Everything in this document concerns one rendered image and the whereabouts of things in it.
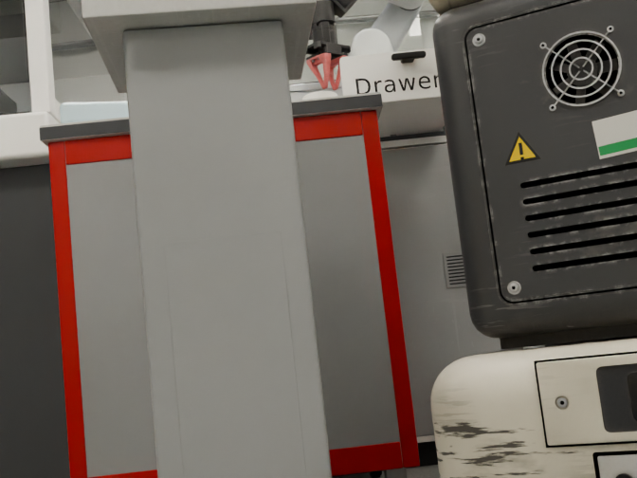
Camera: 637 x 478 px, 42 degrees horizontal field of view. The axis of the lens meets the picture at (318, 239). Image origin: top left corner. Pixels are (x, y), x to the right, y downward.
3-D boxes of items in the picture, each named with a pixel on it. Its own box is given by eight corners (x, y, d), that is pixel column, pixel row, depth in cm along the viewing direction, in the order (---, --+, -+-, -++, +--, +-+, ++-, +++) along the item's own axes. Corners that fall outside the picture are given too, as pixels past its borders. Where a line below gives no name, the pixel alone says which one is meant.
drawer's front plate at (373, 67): (478, 92, 179) (471, 44, 181) (344, 105, 178) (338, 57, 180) (476, 95, 181) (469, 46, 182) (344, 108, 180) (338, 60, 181)
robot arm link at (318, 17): (313, -5, 191) (336, -5, 193) (303, 6, 198) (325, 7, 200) (317, 24, 191) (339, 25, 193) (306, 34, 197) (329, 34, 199)
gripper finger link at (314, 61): (308, 91, 193) (304, 52, 194) (331, 94, 198) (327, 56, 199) (327, 83, 188) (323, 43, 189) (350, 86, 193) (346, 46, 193)
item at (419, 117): (467, 89, 181) (464, 63, 182) (351, 101, 180) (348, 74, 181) (438, 137, 221) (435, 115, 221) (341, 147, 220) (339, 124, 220)
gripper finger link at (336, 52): (310, 91, 193) (306, 52, 194) (333, 94, 198) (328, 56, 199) (329, 83, 188) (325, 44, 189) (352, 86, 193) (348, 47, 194)
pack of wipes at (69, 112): (141, 136, 163) (139, 114, 164) (144, 121, 154) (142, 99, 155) (62, 138, 159) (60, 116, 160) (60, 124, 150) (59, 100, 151)
